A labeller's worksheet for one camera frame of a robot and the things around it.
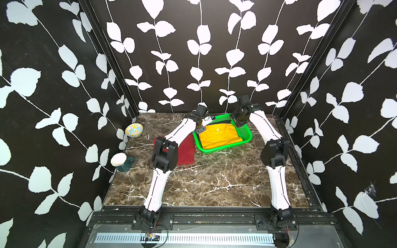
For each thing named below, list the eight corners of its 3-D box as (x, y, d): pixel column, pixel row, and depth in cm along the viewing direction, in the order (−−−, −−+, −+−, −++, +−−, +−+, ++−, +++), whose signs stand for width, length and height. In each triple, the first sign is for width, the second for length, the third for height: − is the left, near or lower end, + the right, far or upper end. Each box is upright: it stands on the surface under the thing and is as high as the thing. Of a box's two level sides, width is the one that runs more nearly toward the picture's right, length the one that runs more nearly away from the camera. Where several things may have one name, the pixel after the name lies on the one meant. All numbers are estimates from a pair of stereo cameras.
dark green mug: (117, 174, 92) (108, 165, 83) (121, 161, 97) (113, 152, 88) (132, 174, 92) (125, 165, 83) (136, 162, 97) (129, 152, 88)
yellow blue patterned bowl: (125, 137, 108) (123, 133, 104) (130, 127, 114) (127, 123, 111) (141, 137, 108) (139, 133, 105) (144, 127, 114) (143, 123, 111)
